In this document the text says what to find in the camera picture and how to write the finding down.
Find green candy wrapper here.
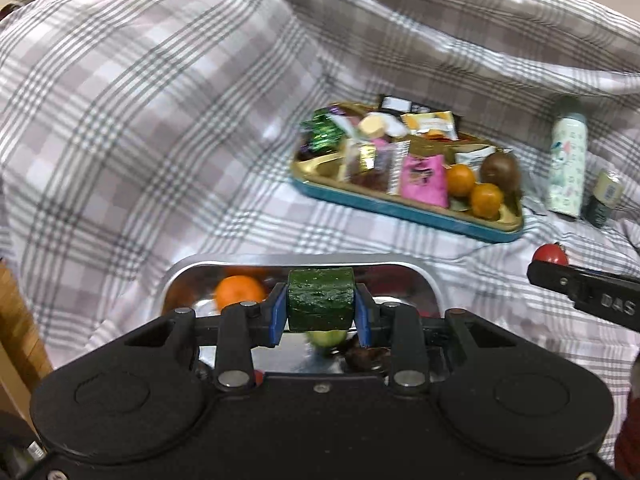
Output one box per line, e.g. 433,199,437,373
300,109,347,152

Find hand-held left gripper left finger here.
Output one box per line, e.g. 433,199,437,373
122,282,288,393

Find pink snack packet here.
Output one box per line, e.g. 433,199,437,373
400,154,450,208

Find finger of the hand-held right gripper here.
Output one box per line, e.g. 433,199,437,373
526,259,640,333

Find clear packet of dark snacks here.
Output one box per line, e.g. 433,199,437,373
342,139,411,193

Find wooden furniture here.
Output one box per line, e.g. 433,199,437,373
0,260,53,411

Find round cream candy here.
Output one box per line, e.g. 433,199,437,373
360,113,401,138

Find yellow and white snack packet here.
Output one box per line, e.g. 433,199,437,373
400,111,460,141

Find small white packet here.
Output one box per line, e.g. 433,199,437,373
454,147,496,166

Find plaid blanket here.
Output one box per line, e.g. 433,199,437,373
0,0,640,466

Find red tomato with stem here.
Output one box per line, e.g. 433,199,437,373
532,242,569,266

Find brown kiwi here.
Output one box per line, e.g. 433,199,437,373
480,152,522,195

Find small orange kumquat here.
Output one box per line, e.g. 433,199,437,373
445,164,477,198
470,183,505,220

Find white printed bottle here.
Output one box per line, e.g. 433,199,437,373
545,96,588,218

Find large orange mandarin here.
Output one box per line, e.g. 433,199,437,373
214,275,267,312

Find small green bottle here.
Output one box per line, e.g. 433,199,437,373
586,170,623,228

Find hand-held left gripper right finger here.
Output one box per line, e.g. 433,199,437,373
354,282,518,393

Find black snack packet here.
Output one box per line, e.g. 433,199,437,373
380,95,433,115

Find stainless steel tray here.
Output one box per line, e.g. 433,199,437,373
159,254,443,386

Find teal and gold tin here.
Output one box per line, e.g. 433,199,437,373
290,101,525,244

